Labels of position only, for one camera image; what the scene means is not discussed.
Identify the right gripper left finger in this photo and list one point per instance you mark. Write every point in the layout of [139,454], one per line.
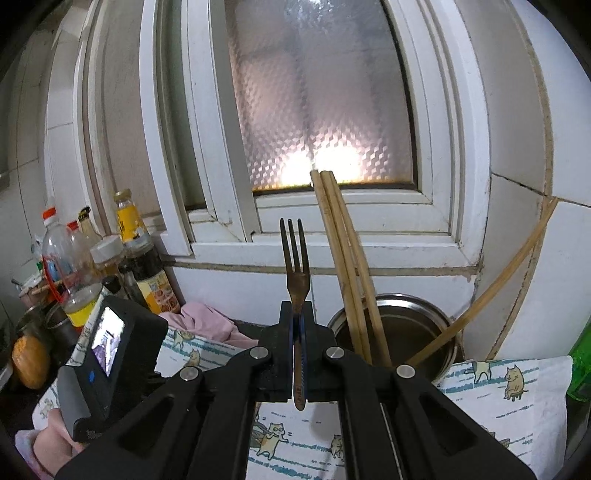
[193,425]

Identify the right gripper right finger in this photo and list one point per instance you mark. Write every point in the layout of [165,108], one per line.
[395,423]

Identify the bamboo chopstick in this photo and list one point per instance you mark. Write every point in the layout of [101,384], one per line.
[365,284]
[335,230]
[481,302]

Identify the metal fork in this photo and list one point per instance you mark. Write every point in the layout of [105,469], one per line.
[295,254]

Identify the pink sleeve forearm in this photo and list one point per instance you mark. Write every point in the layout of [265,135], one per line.
[24,442]

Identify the person left hand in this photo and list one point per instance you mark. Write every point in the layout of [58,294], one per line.
[54,447]

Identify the yellow label sauce bottle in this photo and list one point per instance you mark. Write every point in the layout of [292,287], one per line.
[142,257]

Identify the steel pot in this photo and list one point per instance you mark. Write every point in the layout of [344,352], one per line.
[62,335]

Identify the pink cloth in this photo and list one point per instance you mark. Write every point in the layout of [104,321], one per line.
[198,319]

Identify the large clear oil bottle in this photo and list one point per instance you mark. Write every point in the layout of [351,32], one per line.
[69,270]

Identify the white lid spice jar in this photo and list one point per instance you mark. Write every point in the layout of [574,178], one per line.
[107,254]

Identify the orange pumpkin piece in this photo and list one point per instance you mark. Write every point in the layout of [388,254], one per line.
[31,361]

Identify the white steel utensil cup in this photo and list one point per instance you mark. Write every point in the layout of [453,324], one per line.
[412,323]

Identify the black cap thin bottle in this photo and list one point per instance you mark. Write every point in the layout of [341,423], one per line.
[90,234]

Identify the cat pattern table cloth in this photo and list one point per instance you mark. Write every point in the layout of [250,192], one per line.
[520,402]

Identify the green dish soap bottle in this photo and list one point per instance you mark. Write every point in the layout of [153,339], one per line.
[580,386]

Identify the white frame frosted window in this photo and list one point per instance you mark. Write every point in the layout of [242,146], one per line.
[233,104]

